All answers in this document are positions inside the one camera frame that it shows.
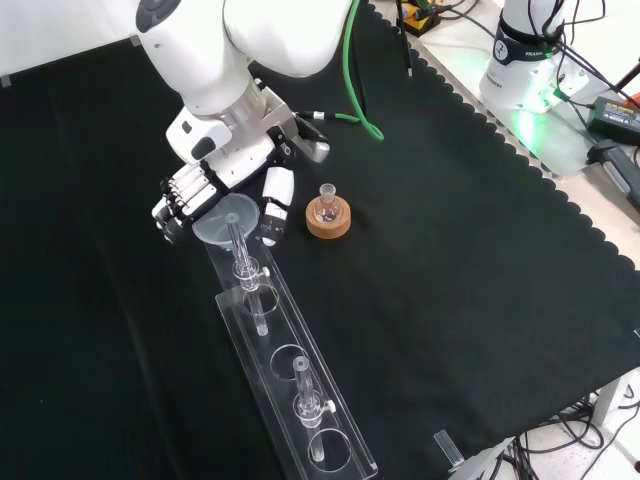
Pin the black handheld device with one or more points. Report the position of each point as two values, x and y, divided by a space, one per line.
615 161

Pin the black cloth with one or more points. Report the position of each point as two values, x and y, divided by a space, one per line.
450 250

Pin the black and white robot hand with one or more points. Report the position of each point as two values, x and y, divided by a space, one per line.
235 167

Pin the clear acrylic funnel stand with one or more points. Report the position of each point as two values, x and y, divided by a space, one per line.
280 331

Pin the white table leg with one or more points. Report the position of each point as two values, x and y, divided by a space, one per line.
606 405

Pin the clear cloth clip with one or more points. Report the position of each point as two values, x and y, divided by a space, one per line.
135 42
5 81
448 448

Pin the black power adapter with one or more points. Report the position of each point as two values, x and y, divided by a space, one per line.
615 120

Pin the clear plastic funnel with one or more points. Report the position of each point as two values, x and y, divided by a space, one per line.
220 225

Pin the small round-bottom glass flask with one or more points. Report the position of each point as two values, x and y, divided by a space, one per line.
327 192

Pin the yellow stop button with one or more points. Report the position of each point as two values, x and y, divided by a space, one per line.
422 22

